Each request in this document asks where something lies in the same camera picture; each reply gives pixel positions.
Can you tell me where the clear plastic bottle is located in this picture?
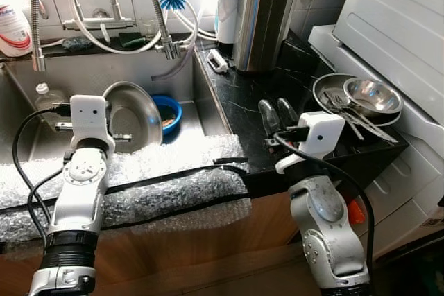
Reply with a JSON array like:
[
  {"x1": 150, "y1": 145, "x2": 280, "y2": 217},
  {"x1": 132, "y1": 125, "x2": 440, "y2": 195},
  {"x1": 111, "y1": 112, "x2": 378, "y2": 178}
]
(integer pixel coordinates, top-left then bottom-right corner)
[{"x1": 33, "y1": 82, "x2": 70, "y2": 113}]

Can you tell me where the stainless steel knife block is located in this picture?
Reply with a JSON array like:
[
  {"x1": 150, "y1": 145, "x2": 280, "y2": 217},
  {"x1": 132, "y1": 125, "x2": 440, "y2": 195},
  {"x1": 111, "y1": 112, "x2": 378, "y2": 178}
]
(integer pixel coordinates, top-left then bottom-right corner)
[{"x1": 232, "y1": 0, "x2": 300, "y2": 73}]

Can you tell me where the bubble wrap sheet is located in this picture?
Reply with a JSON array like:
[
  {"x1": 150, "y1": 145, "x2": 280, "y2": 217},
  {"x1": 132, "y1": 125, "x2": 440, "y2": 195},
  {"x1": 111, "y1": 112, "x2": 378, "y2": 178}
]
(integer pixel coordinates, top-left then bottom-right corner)
[{"x1": 0, "y1": 133, "x2": 252, "y2": 245}]

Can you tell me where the steel plate with cutlery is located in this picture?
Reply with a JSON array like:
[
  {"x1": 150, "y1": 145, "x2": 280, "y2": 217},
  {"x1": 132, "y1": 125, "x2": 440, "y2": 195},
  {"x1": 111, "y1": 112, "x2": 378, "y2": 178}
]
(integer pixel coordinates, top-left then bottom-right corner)
[{"x1": 312, "y1": 73, "x2": 403, "y2": 127}]

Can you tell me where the small orange tag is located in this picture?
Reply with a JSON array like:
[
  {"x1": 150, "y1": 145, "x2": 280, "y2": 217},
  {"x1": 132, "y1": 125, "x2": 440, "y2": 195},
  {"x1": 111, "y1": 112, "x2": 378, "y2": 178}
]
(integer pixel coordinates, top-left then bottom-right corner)
[{"x1": 347, "y1": 199, "x2": 366, "y2": 226}]

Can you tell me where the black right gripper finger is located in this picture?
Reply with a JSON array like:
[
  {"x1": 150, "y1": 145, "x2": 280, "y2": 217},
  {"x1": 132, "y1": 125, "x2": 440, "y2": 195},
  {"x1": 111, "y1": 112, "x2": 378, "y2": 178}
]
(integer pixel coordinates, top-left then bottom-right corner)
[
  {"x1": 277, "y1": 97, "x2": 300, "y2": 130},
  {"x1": 258, "y1": 99, "x2": 278, "y2": 137}
]

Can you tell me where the clear plastic tube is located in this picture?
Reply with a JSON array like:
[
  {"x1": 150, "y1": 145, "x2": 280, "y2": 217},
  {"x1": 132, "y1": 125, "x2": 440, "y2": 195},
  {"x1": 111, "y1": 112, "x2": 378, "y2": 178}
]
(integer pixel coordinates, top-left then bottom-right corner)
[{"x1": 149, "y1": 41, "x2": 197, "y2": 82}]

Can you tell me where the dark sponge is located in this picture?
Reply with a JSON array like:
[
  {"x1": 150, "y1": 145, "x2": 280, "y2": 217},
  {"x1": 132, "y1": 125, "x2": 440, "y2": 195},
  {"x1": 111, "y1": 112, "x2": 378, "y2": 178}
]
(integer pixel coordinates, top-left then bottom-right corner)
[{"x1": 61, "y1": 36, "x2": 93, "y2": 52}]

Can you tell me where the chrome flexible sprayer hose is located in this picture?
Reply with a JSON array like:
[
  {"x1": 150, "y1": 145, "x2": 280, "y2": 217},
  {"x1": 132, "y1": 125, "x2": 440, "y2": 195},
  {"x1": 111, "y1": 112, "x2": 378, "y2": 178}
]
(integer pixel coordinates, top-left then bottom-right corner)
[{"x1": 132, "y1": 0, "x2": 185, "y2": 61}]

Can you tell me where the clear drinking glass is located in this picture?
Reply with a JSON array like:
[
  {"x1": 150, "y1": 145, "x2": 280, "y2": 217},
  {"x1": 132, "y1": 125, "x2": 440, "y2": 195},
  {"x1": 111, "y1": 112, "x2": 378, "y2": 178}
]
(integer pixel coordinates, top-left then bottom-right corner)
[{"x1": 137, "y1": 19, "x2": 159, "y2": 40}]

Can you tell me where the small steel bowl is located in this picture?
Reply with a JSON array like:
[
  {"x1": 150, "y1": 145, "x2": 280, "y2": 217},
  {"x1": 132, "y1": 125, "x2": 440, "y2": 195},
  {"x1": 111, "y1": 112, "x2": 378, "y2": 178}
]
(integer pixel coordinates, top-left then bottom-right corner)
[{"x1": 343, "y1": 78, "x2": 403, "y2": 116}]

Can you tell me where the green sponge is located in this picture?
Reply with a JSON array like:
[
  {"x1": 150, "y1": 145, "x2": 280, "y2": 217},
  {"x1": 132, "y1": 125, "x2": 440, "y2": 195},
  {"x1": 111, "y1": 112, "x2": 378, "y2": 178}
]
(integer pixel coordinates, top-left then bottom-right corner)
[{"x1": 117, "y1": 31, "x2": 150, "y2": 49}]

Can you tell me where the brown wooden cabinet door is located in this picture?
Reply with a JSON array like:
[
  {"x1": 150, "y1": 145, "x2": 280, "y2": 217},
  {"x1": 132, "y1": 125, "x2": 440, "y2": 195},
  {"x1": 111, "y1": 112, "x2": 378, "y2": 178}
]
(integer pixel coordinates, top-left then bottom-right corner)
[{"x1": 0, "y1": 189, "x2": 306, "y2": 296}]

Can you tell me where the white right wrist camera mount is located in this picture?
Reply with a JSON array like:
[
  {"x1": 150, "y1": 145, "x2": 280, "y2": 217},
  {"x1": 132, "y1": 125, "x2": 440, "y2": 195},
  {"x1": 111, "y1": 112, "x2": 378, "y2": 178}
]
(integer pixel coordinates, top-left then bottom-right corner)
[{"x1": 275, "y1": 112, "x2": 346, "y2": 173}]

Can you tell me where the white cylinder canister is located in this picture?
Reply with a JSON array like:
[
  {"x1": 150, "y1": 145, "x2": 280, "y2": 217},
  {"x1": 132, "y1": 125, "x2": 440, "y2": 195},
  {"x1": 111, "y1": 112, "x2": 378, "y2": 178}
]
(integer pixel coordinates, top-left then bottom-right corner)
[{"x1": 214, "y1": 0, "x2": 244, "y2": 44}]

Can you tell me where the white detergent bottle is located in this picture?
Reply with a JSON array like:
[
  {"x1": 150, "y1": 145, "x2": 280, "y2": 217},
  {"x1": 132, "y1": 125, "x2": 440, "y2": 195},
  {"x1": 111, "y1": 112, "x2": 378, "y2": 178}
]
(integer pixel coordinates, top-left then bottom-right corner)
[{"x1": 0, "y1": 0, "x2": 33, "y2": 58}]

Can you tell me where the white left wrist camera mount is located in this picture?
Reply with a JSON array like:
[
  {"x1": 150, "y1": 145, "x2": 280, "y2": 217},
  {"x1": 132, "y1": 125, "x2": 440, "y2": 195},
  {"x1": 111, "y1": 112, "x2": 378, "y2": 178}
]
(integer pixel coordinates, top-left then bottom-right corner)
[{"x1": 69, "y1": 95, "x2": 115, "y2": 151}]

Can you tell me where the stainless steel sink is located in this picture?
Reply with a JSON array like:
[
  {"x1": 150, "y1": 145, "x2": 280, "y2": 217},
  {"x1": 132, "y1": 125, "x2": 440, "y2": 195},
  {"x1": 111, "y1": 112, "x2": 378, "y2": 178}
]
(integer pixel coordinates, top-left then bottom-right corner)
[{"x1": 0, "y1": 50, "x2": 233, "y2": 172}]

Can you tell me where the large steel plate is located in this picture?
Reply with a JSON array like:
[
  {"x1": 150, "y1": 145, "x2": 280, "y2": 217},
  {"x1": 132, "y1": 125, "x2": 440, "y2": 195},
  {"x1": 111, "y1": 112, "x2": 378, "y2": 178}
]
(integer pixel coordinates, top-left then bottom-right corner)
[{"x1": 103, "y1": 81, "x2": 165, "y2": 155}]

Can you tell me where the steel fork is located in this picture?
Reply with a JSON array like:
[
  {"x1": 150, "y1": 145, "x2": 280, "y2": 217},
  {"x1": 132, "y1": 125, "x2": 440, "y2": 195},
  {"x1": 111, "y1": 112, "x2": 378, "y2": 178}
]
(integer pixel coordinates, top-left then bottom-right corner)
[
  {"x1": 323, "y1": 92, "x2": 366, "y2": 141},
  {"x1": 333, "y1": 92, "x2": 401, "y2": 146}
]

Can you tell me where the blue plastic bowl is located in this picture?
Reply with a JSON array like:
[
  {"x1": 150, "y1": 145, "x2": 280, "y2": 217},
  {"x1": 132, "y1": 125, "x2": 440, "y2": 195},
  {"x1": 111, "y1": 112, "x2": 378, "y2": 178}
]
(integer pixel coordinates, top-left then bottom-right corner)
[{"x1": 151, "y1": 94, "x2": 183, "y2": 136}]

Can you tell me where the white hose loop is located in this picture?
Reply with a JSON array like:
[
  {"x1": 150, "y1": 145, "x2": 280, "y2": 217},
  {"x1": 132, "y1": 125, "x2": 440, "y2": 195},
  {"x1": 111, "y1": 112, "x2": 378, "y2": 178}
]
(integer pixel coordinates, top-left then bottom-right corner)
[{"x1": 66, "y1": 0, "x2": 219, "y2": 55}]

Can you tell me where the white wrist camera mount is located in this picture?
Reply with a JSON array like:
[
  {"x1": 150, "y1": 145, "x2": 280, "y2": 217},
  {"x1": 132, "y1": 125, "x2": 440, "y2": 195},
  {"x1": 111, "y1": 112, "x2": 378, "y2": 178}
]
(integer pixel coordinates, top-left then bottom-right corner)
[
  {"x1": 275, "y1": 112, "x2": 346, "y2": 173},
  {"x1": 69, "y1": 95, "x2": 115, "y2": 151}
]

